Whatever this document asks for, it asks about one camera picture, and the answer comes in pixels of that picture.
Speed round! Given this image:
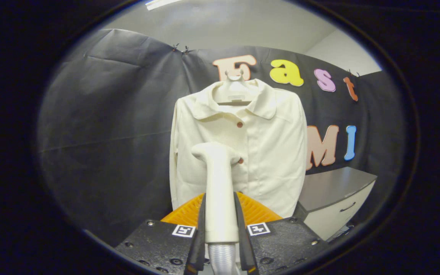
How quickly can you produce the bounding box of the grey white cabinet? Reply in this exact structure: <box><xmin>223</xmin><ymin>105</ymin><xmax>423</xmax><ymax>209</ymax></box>
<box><xmin>293</xmin><ymin>166</ymin><xmax>378</xmax><ymax>241</ymax></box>

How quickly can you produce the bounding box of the white garment steamer nozzle hose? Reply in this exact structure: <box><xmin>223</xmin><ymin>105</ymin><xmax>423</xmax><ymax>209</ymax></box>
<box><xmin>191</xmin><ymin>142</ymin><xmax>243</xmax><ymax>275</ymax></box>

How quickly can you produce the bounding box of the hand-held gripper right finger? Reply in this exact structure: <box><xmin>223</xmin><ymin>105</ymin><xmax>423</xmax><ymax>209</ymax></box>
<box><xmin>233</xmin><ymin>192</ymin><xmax>329</xmax><ymax>275</ymax></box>

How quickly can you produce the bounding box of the cream button shirt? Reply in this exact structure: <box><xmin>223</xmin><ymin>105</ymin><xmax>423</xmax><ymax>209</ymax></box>
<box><xmin>169</xmin><ymin>78</ymin><xmax>308</xmax><ymax>219</ymax></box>

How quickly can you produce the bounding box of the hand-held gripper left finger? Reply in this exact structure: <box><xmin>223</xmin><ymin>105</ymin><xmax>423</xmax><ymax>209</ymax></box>
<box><xmin>115</xmin><ymin>192</ymin><xmax>207</xmax><ymax>275</ymax></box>

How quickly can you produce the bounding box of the black backdrop cloth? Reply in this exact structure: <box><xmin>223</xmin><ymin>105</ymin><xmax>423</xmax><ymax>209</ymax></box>
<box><xmin>37</xmin><ymin>29</ymin><xmax>400</xmax><ymax>247</ymax></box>

